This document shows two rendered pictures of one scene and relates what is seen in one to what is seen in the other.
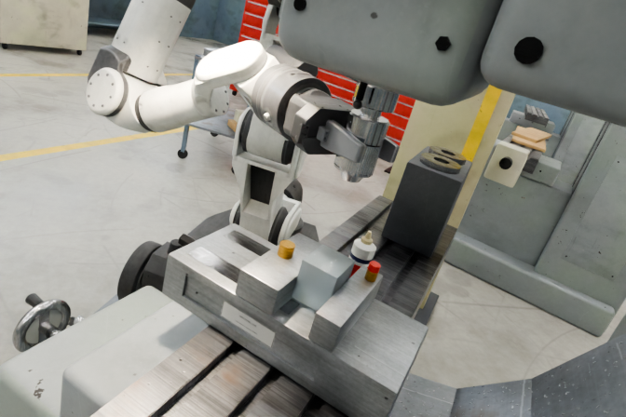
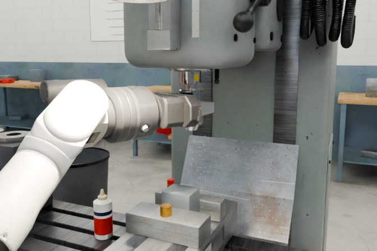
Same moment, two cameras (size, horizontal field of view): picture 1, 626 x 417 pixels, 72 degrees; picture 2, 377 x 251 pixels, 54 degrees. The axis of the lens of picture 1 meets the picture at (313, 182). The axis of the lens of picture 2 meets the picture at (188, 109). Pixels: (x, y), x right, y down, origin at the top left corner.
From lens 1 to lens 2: 0.80 m
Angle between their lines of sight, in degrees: 86
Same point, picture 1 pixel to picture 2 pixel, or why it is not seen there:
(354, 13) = (243, 36)
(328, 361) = (225, 221)
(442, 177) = not seen: hidden behind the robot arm
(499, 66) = (268, 43)
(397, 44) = (249, 45)
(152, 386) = not seen: outside the picture
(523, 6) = (269, 22)
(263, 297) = (207, 228)
